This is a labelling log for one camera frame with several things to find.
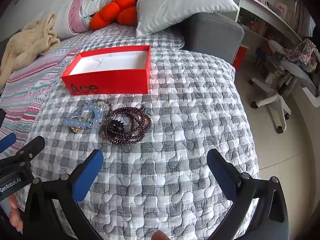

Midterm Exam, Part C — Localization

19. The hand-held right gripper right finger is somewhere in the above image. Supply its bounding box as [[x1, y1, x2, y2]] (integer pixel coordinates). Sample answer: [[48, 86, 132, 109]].
[[207, 149, 289, 240]]

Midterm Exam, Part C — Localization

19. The white printed pillow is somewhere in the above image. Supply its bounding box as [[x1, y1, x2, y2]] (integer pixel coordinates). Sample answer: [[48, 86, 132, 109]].
[[136, 0, 240, 38]]

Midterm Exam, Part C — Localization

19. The pink and white pillow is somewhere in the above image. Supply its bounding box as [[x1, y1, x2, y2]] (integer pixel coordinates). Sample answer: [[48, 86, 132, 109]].
[[50, 0, 142, 40]]

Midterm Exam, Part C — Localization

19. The orange knot cushion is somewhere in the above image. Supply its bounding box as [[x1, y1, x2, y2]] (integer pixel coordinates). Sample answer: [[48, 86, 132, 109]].
[[89, 0, 139, 31]]

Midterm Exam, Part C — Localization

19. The floral cloth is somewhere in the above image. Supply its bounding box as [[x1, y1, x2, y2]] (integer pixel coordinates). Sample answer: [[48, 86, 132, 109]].
[[277, 39, 320, 73]]

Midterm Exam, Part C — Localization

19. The beige fleece blanket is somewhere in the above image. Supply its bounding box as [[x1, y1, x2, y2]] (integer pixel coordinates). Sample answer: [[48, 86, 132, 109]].
[[0, 12, 62, 81]]

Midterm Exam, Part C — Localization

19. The grey checked quilt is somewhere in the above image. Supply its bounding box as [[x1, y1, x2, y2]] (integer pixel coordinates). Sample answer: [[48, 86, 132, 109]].
[[22, 26, 260, 240]]

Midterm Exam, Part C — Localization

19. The small red box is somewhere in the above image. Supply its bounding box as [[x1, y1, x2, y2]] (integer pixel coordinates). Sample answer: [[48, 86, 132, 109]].
[[231, 44, 249, 69]]

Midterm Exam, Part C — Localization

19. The striped patterned blanket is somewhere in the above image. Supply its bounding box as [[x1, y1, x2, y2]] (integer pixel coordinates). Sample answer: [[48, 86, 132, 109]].
[[0, 47, 81, 160]]

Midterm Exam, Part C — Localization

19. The red cardboard box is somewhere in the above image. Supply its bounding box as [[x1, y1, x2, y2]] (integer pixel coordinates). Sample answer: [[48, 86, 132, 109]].
[[61, 45, 152, 96]]

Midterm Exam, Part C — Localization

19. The dark garnet bead bracelet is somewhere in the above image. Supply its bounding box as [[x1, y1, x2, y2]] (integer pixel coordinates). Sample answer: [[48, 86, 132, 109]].
[[100, 106, 152, 145]]

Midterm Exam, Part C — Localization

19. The thin beaded bracelet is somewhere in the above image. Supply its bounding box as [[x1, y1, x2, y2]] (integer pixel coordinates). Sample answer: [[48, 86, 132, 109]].
[[86, 99, 113, 125]]

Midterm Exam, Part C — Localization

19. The white office chair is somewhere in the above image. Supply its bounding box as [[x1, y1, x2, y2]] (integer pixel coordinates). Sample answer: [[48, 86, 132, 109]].
[[250, 40, 320, 134]]

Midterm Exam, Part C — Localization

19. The light blue bead bracelet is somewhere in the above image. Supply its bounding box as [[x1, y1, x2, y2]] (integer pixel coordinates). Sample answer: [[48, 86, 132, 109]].
[[65, 105, 102, 131]]

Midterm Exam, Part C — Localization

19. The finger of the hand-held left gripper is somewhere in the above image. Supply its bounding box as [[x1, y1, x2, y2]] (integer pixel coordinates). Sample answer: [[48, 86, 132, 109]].
[[0, 135, 46, 173], [0, 133, 17, 153]]

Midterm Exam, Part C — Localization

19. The white desk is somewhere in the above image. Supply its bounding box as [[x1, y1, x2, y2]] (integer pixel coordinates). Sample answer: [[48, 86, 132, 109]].
[[225, 0, 316, 46]]

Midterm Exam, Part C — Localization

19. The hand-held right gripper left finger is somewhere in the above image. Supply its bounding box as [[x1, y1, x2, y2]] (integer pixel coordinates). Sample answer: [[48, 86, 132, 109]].
[[24, 149, 104, 240]]

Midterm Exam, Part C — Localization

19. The person's left hand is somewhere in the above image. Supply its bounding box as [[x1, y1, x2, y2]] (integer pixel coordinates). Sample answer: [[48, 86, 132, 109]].
[[7, 195, 24, 233]]

